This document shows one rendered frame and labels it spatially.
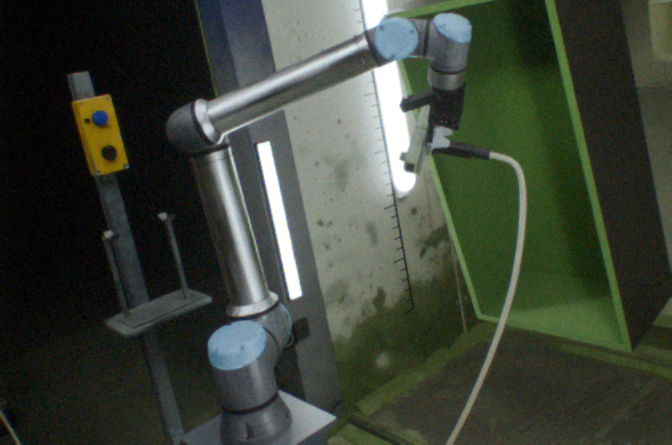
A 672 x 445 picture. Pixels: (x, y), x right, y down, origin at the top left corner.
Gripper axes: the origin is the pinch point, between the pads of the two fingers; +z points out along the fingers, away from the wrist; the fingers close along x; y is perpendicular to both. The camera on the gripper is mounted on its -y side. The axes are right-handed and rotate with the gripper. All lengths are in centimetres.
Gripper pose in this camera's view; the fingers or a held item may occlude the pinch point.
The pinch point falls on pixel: (429, 146)
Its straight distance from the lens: 185.0
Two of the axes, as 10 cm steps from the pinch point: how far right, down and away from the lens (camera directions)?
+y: 9.7, 1.7, -1.9
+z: -0.1, 7.7, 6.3
